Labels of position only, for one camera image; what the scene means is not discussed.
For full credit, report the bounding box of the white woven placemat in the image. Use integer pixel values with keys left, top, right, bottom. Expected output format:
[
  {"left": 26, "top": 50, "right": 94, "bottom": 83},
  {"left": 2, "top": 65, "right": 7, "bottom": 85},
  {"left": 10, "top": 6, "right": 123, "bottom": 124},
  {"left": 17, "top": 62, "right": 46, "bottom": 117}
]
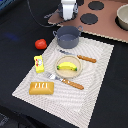
[{"left": 12, "top": 37, "right": 113, "bottom": 128}]

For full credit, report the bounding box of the red toy tomato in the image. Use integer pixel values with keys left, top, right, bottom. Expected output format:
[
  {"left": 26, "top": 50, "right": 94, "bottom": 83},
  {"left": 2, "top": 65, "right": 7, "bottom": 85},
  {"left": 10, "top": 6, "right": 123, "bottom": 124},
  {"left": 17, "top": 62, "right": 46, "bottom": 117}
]
[{"left": 35, "top": 39, "right": 47, "bottom": 50}]

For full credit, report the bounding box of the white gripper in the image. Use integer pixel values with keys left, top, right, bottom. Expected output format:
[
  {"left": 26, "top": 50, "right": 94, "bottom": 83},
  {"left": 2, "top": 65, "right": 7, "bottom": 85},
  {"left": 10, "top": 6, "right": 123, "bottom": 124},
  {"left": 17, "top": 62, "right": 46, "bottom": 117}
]
[{"left": 61, "top": 0, "right": 76, "bottom": 20}]

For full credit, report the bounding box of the yellow toy banana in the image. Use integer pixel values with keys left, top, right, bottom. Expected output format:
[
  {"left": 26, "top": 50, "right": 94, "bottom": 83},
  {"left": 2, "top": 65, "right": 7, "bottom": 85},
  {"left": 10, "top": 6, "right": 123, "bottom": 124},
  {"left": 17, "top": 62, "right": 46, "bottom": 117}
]
[{"left": 57, "top": 62, "right": 77, "bottom": 71}]

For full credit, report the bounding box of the fork with wooden handle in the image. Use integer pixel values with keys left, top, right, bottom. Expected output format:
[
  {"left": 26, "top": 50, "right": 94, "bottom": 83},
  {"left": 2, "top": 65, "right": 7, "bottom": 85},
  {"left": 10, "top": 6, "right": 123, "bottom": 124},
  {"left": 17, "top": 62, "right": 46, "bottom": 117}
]
[{"left": 44, "top": 72, "right": 84, "bottom": 90}]

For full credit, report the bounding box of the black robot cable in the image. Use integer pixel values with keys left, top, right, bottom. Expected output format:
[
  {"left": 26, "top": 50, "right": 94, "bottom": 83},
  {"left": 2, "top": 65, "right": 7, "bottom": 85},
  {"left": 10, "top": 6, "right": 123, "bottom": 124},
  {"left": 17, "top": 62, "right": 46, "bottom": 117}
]
[{"left": 25, "top": 0, "right": 64, "bottom": 29}]

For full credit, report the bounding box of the pink toy stove top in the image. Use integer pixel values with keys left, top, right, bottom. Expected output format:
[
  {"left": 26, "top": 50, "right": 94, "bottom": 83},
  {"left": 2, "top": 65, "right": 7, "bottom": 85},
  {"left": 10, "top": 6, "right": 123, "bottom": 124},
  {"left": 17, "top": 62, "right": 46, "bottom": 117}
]
[{"left": 47, "top": 0, "right": 128, "bottom": 44}]

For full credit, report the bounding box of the knife with wooden handle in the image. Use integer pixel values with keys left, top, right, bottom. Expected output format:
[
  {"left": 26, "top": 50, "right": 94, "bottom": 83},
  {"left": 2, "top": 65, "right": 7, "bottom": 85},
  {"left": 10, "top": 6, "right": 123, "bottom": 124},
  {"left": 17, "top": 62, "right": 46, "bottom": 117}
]
[{"left": 58, "top": 50, "right": 97, "bottom": 63}]

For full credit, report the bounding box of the grey pot with handles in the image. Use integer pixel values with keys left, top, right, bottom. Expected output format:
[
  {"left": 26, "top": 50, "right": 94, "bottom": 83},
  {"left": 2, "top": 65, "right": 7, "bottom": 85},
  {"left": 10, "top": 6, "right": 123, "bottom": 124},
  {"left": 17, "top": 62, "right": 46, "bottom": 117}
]
[{"left": 53, "top": 26, "right": 83, "bottom": 49}]

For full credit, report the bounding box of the grey saucepan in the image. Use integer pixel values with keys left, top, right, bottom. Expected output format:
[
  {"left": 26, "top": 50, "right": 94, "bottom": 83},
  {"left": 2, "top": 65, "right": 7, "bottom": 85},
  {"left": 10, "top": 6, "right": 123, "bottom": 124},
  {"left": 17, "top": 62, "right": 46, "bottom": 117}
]
[{"left": 44, "top": 3, "right": 78, "bottom": 19}]

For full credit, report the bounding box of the toy bread loaf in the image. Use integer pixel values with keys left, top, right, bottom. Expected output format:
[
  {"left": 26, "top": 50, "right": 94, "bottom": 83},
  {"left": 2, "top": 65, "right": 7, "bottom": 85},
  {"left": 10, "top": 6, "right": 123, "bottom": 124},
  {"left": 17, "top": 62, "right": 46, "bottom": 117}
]
[{"left": 29, "top": 82, "right": 54, "bottom": 95}]

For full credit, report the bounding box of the beige round plate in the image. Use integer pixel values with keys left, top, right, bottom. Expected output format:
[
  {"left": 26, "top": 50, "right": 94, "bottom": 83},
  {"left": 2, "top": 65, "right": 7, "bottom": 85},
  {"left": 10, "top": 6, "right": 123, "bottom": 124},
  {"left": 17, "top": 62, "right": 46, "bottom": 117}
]
[{"left": 55, "top": 55, "right": 82, "bottom": 79}]

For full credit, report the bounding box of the yellow toy box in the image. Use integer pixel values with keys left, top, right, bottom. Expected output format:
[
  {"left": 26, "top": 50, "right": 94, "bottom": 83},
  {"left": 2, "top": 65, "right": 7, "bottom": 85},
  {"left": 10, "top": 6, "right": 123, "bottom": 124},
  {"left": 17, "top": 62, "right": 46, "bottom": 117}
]
[{"left": 34, "top": 55, "right": 44, "bottom": 73}]

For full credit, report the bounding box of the white bowl on stove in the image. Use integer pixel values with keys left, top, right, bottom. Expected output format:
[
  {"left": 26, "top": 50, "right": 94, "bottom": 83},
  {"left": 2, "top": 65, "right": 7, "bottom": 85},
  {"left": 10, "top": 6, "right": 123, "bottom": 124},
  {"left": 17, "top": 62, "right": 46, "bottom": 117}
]
[{"left": 117, "top": 4, "right": 128, "bottom": 30}]

